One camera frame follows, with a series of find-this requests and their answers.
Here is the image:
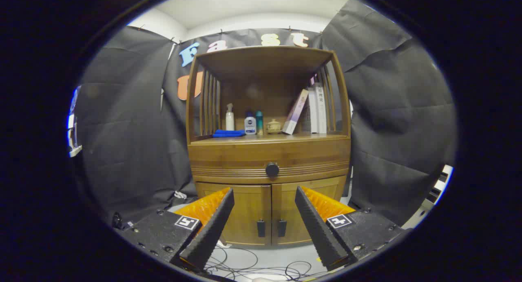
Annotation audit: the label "wooden cabinet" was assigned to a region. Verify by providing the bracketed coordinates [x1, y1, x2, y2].
[186, 45, 352, 248]

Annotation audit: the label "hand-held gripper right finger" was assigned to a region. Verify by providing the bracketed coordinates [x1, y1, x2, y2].
[294, 186, 405, 271]

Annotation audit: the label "white shelf unit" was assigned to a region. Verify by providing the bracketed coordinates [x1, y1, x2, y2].
[426, 164, 454, 205]

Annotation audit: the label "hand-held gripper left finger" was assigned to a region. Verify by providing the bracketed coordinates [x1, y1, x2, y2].
[116, 187, 235, 272]

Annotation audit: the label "white bottle blue pump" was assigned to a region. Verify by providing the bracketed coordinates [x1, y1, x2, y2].
[244, 111, 257, 135]

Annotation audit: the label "wooden countertop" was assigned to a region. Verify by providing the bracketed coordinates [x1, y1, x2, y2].
[192, 132, 349, 144]

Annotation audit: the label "wooden cabinet door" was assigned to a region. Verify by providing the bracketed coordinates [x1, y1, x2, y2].
[196, 183, 272, 246]
[272, 177, 346, 246]

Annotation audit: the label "tangled black cables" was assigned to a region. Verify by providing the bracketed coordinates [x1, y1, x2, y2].
[204, 242, 329, 282]

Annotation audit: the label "white blue equipment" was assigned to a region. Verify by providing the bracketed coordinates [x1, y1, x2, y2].
[67, 86, 82, 158]

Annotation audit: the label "purple cover book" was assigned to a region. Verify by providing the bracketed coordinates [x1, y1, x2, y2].
[282, 89, 309, 135]

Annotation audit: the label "black floor device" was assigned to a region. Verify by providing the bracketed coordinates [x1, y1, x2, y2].
[112, 212, 135, 230]

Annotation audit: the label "wooden drawer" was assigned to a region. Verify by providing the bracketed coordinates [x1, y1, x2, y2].
[188, 138, 352, 181]

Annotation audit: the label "white spine book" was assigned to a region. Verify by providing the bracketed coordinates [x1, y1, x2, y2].
[315, 83, 327, 134]

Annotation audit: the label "blue folded cloth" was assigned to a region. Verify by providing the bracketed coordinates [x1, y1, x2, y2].
[212, 129, 246, 138]

